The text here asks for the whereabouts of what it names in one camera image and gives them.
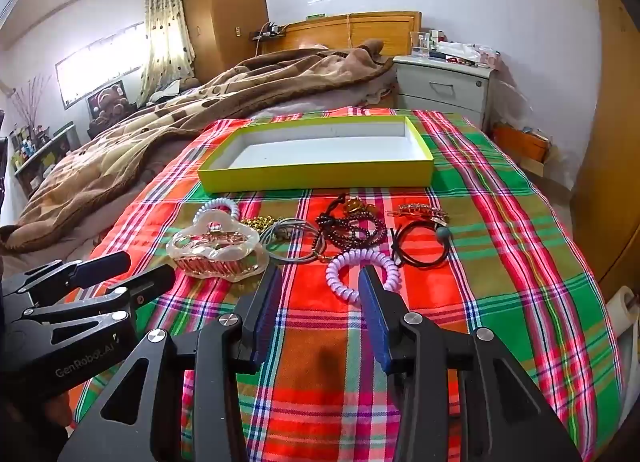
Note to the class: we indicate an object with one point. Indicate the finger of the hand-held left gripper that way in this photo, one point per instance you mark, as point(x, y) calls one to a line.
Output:
point(100, 262)
point(150, 279)

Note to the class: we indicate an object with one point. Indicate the cluttered low shelf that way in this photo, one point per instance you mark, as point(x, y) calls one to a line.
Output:
point(40, 157)

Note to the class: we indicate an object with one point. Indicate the brown patterned blanket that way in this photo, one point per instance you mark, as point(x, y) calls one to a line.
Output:
point(150, 127)

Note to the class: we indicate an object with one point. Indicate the brown teddy bear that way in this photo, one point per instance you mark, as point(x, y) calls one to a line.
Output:
point(110, 102)

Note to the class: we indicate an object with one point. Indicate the power strip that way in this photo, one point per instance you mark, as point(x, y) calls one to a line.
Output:
point(270, 32)

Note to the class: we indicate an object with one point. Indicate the red green plaid cloth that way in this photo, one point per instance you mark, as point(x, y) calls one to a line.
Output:
point(320, 392)

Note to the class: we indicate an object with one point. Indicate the wooden headboard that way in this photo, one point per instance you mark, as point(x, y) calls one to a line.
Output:
point(320, 32)

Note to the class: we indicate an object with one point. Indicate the amber hair ornament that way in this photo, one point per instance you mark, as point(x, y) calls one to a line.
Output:
point(350, 204)

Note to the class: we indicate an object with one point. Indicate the white paper roll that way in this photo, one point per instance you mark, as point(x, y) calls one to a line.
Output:
point(622, 307)

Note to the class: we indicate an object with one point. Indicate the rose gold hair clip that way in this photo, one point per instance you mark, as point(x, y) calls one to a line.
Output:
point(415, 210)

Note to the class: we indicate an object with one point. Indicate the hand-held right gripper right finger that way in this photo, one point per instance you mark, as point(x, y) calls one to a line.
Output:
point(375, 312)

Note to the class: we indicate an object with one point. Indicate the yellow-green shallow cardboard box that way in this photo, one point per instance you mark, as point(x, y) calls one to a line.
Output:
point(320, 147)

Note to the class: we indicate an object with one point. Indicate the orange box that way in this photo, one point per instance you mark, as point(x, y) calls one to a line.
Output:
point(520, 142)

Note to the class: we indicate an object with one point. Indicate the wooden wardrobe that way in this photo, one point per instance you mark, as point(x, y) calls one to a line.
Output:
point(225, 2)

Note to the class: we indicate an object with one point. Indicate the grey nightstand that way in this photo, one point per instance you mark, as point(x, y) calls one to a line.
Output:
point(440, 87)

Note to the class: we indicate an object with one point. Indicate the window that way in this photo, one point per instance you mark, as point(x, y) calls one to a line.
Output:
point(100, 67)

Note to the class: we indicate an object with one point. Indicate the dotted curtain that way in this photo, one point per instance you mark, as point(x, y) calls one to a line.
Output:
point(167, 27)

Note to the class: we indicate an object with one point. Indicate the clear glass cup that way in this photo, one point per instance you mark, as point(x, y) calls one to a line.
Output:
point(419, 44)

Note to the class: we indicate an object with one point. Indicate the clear hair claw clip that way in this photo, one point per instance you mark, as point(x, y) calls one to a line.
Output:
point(215, 254)

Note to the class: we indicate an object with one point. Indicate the dried branches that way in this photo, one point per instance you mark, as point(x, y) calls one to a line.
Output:
point(30, 102)

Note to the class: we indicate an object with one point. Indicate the wooden door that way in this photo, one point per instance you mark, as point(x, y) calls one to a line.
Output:
point(610, 167)

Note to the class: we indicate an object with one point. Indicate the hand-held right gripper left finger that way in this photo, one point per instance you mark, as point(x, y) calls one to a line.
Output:
point(267, 302)

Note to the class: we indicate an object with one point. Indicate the nightstand clutter pile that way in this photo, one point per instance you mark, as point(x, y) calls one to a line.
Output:
point(465, 52)

